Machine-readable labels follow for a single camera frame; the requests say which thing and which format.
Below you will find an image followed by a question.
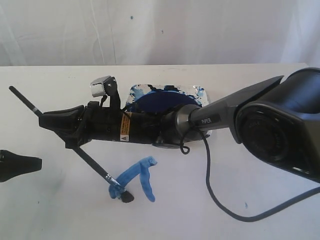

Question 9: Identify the white backdrop curtain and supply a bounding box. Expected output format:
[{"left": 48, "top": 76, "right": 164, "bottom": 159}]
[{"left": 0, "top": 0, "right": 320, "bottom": 67}]

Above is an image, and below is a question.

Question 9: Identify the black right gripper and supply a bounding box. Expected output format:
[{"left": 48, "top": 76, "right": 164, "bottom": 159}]
[{"left": 38, "top": 101, "right": 161, "bottom": 148}]

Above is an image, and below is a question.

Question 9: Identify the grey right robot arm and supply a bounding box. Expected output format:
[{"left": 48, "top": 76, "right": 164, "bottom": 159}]
[{"left": 38, "top": 67, "right": 320, "bottom": 182}]

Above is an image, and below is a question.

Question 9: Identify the black paintbrush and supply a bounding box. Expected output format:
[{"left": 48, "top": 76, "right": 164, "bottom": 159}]
[{"left": 8, "top": 85, "right": 135, "bottom": 203}]

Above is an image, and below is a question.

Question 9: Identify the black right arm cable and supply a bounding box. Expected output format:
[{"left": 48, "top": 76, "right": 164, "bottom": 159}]
[{"left": 178, "top": 124, "right": 320, "bottom": 223}]

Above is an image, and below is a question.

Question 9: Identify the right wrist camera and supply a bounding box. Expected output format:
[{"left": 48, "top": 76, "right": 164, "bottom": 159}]
[{"left": 90, "top": 75, "right": 121, "bottom": 110}]

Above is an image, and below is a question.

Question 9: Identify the white plate with blue paint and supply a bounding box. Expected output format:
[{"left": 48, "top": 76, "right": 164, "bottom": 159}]
[{"left": 124, "top": 83, "right": 212, "bottom": 150}]

